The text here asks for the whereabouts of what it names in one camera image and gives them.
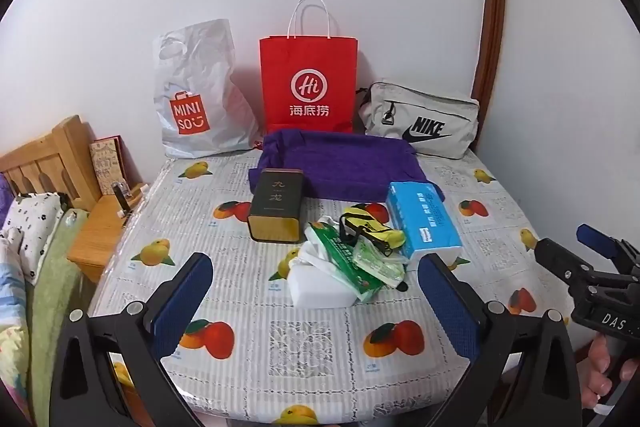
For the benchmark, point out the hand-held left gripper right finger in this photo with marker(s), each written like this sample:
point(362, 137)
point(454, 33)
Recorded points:
point(447, 307)

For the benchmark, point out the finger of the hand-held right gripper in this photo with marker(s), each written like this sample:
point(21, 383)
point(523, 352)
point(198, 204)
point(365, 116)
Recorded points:
point(560, 259)
point(597, 239)

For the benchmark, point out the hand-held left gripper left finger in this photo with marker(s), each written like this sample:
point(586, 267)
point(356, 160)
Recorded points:
point(185, 302)

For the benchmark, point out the light green tissue pack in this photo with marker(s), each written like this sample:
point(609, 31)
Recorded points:
point(375, 264)

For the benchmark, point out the yellow black pouch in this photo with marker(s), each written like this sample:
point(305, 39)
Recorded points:
point(370, 222)

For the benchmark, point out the green wet wipes pack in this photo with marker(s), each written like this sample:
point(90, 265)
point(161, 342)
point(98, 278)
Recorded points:
point(335, 252)

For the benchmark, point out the person's right hand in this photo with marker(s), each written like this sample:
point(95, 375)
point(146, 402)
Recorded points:
point(597, 367)

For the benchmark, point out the fruit print tablecloth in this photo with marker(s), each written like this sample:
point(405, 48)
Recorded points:
point(250, 322)

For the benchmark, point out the blue tissue pack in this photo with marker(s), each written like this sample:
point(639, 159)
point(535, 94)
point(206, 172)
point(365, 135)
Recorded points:
point(425, 222)

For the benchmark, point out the wooden nightstand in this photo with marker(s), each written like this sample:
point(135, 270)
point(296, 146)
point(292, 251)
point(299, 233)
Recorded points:
point(95, 232)

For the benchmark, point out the small black stand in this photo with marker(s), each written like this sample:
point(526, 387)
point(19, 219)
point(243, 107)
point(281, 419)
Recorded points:
point(122, 199)

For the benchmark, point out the dark green tin box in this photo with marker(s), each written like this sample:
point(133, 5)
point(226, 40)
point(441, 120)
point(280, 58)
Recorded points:
point(275, 202)

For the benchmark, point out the light green blanket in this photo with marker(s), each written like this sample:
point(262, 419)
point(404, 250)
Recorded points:
point(50, 307)

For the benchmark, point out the patterned gift box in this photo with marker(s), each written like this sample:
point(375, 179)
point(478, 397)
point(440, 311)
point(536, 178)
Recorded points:
point(107, 167)

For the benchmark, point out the white dotted pillow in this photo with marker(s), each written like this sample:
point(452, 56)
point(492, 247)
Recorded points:
point(35, 227)

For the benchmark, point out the colourful printed quilt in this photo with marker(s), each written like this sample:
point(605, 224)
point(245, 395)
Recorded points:
point(12, 307)

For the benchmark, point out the purple fleece cloth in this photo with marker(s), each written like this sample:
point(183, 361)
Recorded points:
point(350, 162)

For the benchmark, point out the beige waist bag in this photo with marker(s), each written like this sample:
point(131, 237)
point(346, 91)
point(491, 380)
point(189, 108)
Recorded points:
point(425, 107)

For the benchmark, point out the wooden chair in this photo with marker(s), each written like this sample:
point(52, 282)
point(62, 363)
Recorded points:
point(55, 147)

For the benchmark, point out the purple plush toy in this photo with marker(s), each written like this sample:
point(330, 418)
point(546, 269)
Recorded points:
point(4, 192)

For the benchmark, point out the white plastic shopping bag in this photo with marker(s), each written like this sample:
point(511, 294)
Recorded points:
point(200, 72)

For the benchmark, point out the red paper bag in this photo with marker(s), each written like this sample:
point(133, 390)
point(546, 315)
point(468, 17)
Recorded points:
point(310, 57)

